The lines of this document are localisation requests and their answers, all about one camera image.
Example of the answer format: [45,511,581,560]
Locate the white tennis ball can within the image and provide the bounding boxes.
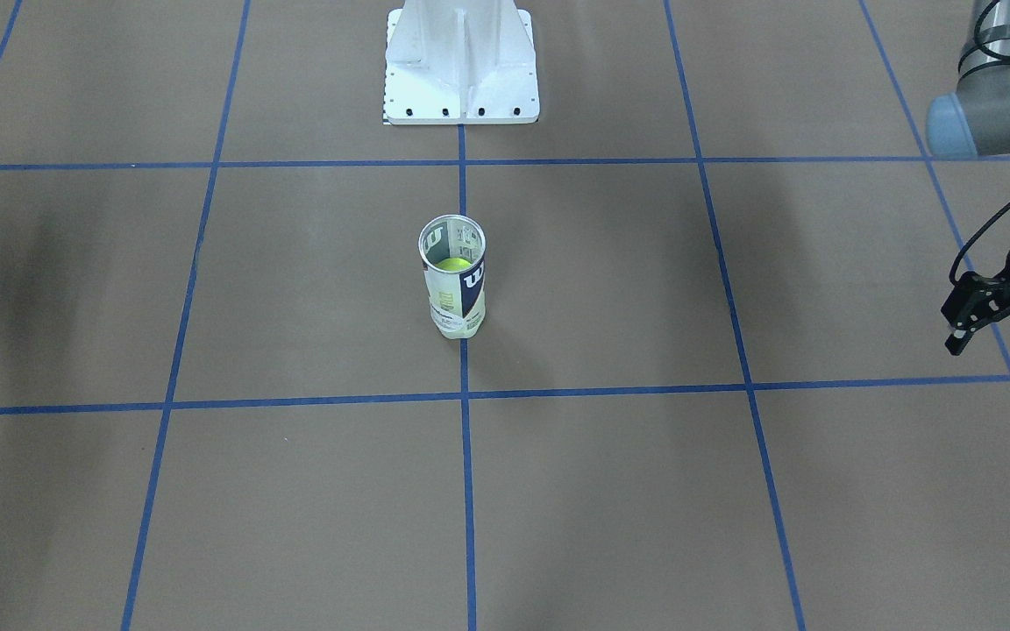
[417,215,487,340]

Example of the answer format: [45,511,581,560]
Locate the tennis ball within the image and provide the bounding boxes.
[434,257,473,273]

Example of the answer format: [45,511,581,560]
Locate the black camera cable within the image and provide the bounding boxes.
[949,154,1010,287]

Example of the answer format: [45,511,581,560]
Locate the white pedestal column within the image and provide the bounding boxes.
[382,1,541,125]

